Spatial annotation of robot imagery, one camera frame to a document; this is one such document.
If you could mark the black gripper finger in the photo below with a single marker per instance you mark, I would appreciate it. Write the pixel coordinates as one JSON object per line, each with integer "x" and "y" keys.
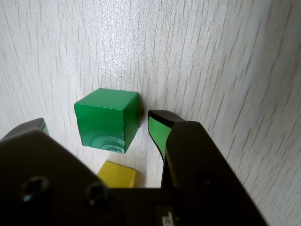
{"x": 40, "y": 169}

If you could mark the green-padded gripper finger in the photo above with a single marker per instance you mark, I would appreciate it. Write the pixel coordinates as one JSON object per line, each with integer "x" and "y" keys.
{"x": 200, "y": 169}

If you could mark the yellow wooden cube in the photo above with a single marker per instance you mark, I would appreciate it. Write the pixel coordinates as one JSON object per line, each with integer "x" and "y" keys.
{"x": 117, "y": 175}

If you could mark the green wooden cube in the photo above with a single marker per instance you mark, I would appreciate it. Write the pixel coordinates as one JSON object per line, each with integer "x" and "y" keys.
{"x": 103, "y": 122}

